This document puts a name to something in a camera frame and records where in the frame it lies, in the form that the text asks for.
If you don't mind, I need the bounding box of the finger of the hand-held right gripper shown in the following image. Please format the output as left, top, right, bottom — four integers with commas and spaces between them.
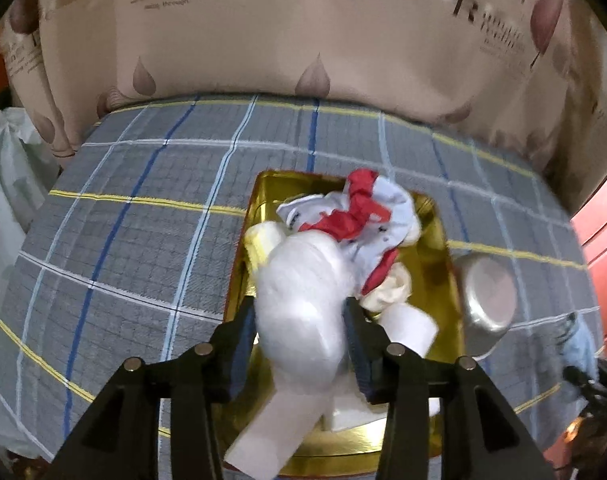
562, 365, 603, 398

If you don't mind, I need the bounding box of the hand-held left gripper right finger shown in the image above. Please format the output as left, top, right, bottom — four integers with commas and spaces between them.
342, 297, 559, 480

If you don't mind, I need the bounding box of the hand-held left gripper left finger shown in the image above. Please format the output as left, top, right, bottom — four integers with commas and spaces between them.
43, 297, 258, 480

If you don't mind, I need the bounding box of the light blue cloth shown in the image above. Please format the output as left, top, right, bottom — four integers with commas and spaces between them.
557, 311, 603, 387

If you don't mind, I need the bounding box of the white foam block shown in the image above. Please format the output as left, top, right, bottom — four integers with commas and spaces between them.
378, 304, 441, 357

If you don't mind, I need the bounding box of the cream cloth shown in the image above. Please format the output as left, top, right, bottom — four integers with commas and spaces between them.
359, 264, 414, 319

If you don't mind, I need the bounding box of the white soft cloth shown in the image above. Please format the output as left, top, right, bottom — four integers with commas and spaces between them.
224, 232, 355, 480

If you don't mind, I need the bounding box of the white waffle cloth yellow trim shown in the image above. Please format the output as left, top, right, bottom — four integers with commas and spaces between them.
244, 221, 290, 267

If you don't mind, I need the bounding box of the gold tin box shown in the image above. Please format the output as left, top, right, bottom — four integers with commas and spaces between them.
156, 170, 467, 473

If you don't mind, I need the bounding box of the white sock red print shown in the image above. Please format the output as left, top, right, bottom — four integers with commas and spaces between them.
276, 170, 425, 297

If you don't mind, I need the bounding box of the metal bowl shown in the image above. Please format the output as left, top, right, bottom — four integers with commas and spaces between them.
455, 252, 520, 362

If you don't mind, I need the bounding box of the grey plaid bed sheet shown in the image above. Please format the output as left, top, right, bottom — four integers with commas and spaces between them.
0, 92, 607, 480

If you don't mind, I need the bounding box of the red box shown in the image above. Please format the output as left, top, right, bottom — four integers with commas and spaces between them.
569, 184, 607, 307

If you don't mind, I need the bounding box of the translucent plastic bag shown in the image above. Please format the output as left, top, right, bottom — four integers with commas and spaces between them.
0, 106, 61, 461

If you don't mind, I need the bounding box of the beige printed curtain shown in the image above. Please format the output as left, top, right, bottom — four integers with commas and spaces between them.
3, 0, 607, 211

